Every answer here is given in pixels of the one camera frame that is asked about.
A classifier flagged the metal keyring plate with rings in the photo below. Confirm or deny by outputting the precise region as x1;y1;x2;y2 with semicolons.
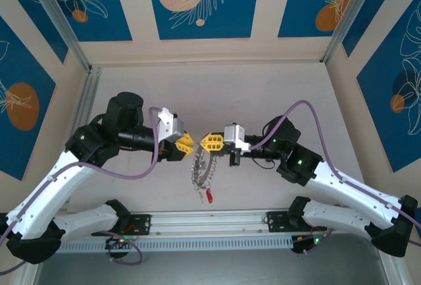
189;145;218;191

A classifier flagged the small black circuit board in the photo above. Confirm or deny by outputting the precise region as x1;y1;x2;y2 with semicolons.
105;236;133;250
291;234;326;255

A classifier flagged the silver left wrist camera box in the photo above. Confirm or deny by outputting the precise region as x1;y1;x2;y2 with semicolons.
157;107;189;143

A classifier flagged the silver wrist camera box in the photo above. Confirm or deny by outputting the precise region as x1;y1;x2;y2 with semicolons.
157;107;189;143
223;122;251;153

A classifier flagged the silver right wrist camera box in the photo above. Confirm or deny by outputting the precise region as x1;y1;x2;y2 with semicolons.
223;122;251;153

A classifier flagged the aluminium table side rail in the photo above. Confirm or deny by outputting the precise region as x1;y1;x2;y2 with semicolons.
54;66;103;207

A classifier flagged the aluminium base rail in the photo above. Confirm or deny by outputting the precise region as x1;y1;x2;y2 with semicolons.
131;211;290;234

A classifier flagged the white slotted cable duct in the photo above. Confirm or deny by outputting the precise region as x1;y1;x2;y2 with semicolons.
61;235;293;252

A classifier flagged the aluminium frame post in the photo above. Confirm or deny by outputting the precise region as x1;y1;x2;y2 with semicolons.
320;0;405;65
22;0;93;74

